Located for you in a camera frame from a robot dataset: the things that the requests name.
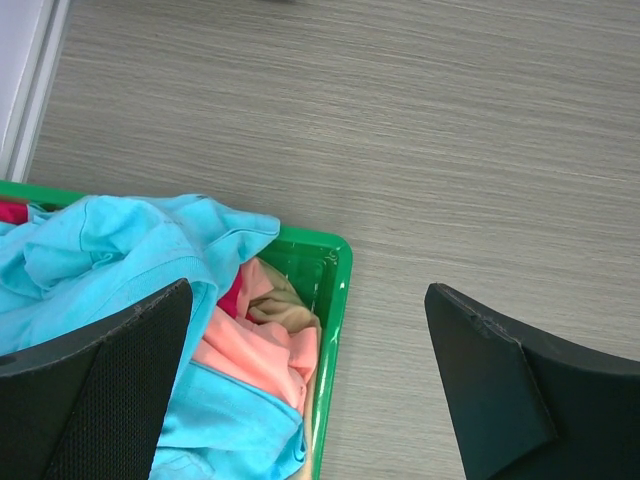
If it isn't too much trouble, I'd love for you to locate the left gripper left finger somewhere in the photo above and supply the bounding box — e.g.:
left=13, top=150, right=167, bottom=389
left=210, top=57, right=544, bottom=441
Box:
left=1, top=279, right=193, bottom=479

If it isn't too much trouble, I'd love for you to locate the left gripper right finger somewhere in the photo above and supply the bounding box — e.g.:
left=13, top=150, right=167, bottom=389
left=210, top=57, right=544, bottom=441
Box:
left=424, top=283, right=639, bottom=479

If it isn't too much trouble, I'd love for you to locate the left aluminium frame post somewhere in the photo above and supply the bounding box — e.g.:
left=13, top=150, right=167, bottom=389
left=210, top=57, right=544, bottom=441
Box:
left=0, top=0, right=73, bottom=182

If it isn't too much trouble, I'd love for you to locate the green plastic tray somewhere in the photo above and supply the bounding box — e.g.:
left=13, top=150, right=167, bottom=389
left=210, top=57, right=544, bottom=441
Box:
left=1, top=182, right=352, bottom=468

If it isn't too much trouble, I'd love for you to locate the beige t shirt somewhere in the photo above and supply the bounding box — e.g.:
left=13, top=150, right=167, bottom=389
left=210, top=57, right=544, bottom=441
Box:
left=248, top=258, right=322, bottom=479

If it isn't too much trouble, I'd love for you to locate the light blue t shirt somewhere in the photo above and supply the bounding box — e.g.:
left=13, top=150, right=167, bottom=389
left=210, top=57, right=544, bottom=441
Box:
left=1, top=195, right=307, bottom=479

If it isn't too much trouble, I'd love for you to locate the pink t shirt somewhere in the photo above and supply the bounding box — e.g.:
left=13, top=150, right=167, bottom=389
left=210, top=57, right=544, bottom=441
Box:
left=193, top=258, right=315, bottom=413

